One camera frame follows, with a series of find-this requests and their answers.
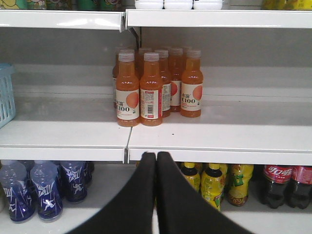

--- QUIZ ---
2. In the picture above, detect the plastic cola bottle red label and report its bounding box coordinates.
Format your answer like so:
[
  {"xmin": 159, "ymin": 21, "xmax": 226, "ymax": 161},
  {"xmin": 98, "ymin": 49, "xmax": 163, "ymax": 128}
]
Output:
[
  {"xmin": 288, "ymin": 165, "xmax": 312, "ymax": 209},
  {"xmin": 260, "ymin": 164, "xmax": 293, "ymax": 209}
]

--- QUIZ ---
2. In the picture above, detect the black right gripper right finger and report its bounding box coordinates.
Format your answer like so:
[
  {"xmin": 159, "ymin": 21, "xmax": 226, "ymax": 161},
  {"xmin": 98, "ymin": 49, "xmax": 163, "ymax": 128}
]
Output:
[{"xmin": 157, "ymin": 152, "xmax": 250, "ymax": 234}]

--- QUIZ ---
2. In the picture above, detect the orange C100 juice bottle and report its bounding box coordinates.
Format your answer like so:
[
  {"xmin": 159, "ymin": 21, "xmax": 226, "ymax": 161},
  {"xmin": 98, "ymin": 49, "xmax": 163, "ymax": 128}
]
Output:
[
  {"xmin": 180, "ymin": 49, "xmax": 203, "ymax": 117},
  {"xmin": 116, "ymin": 52, "xmax": 139, "ymax": 127},
  {"xmin": 140, "ymin": 52, "xmax": 163, "ymax": 126}
]

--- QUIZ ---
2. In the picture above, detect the white metal shelf unit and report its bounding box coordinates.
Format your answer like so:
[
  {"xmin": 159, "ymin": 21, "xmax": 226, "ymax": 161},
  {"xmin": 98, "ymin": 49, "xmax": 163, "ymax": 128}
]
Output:
[{"xmin": 0, "ymin": 9, "xmax": 312, "ymax": 234}]

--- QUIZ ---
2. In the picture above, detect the light blue plastic basket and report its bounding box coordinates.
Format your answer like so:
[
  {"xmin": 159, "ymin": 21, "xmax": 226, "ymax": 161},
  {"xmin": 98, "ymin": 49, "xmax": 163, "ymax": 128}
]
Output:
[{"xmin": 0, "ymin": 63, "xmax": 16, "ymax": 128}]

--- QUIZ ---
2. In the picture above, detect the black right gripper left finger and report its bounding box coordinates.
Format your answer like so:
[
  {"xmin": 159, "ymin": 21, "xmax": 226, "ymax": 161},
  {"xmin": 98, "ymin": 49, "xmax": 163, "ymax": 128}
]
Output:
[{"xmin": 68, "ymin": 152, "xmax": 156, "ymax": 234}]

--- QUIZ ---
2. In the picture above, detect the blue sports drink bottle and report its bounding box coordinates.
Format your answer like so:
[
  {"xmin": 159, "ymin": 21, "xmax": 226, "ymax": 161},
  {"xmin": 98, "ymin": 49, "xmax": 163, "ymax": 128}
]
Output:
[
  {"xmin": 30, "ymin": 160, "xmax": 63, "ymax": 222},
  {"xmin": 0, "ymin": 160, "xmax": 35, "ymax": 222},
  {"xmin": 60, "ymin": 160, "xmax": 87, "ymax": 203}
]

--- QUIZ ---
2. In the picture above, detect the yellow lemon tea bottle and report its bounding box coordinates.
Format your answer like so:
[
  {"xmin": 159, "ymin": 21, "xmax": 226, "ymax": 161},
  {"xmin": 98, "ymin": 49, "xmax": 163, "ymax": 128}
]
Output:
[
  {"xmin": 181, "ymin": 162, "xmax": 201, "ymax": 192},
  {"xmin": 200, "ymin": 163, "xmax": 223, "ymax": 211},
  {"xmin": 228, "ymin": 164, "xmax": 254, "ymax": 206}
]

